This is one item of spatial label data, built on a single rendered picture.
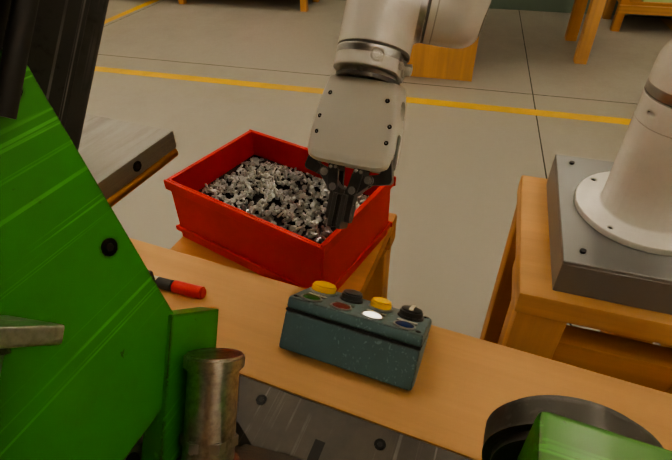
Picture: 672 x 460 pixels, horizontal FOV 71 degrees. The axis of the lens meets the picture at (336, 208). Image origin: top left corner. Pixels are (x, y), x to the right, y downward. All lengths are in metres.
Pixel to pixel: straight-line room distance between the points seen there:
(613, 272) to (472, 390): 0.28
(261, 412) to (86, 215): 0.30
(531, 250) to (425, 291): 1.11
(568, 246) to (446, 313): 1.12
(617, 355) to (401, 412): 0.42
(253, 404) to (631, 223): 0.56
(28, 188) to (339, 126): 0.35
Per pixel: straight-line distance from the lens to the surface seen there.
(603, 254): 0.73
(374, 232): 0.79
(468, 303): 1.86
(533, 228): 0.83
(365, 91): 0.53
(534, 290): 0.72
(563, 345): 0.82
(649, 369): 0.86
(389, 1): 0.54
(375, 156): 0.52
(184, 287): 0.62
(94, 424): 0.30
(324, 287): 0.55
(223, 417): 0.32
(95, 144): 0.49
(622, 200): 0.77
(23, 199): 0.26
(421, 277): 1.92
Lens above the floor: 1.34
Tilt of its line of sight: 37 degrees down
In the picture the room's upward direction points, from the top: 1 degrees counter-clockwise
